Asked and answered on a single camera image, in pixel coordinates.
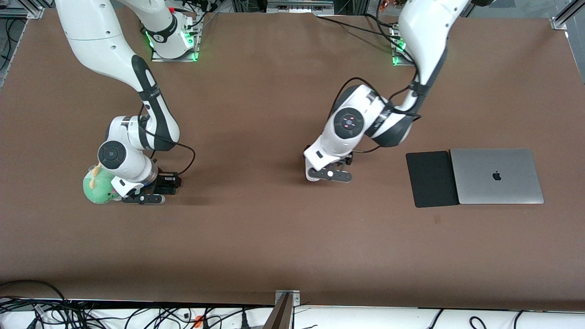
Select black mouse pad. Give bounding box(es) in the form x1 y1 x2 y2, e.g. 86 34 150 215
405 151 460 208

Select green dinosaur plush toy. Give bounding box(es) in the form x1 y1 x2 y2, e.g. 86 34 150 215
83 162 122 205

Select silver metal panel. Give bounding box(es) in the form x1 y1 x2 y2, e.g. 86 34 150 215
266 0 335 13

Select silver closed laptop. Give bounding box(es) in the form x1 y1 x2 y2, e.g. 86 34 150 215
449 148 545 205

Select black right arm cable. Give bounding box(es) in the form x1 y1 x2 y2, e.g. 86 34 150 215
136 103 197 178

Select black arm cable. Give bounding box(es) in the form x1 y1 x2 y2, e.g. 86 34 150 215
136 103 197 178
327 77 423 155

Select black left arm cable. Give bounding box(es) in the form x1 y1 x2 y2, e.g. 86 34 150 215
327 77 423 155

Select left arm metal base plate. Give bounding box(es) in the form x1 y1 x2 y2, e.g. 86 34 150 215
390 24 414 67

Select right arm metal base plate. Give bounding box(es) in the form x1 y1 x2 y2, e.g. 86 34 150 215
150 14 202 63

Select long black table cable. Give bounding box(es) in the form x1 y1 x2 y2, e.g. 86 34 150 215
315 16 400 39

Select short black table cable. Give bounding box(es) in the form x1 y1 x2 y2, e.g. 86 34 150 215
364 12 403 31

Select silver metal bracket plate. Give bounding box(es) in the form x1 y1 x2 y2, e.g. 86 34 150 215
275 290 301 306

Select black base connector cables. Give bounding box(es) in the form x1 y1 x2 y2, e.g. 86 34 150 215
176 0 220 35

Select black floor cable loop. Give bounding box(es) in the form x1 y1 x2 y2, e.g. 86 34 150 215
0 280 69 304

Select dark camera mast post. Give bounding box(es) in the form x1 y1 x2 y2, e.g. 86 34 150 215
264 293 293 329

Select black floor cable tangle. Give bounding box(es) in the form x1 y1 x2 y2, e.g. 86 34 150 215
0 298 271 329

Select silver aluminium frame corner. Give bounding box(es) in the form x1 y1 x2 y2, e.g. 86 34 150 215
0 0 44 20
551 0 585 31

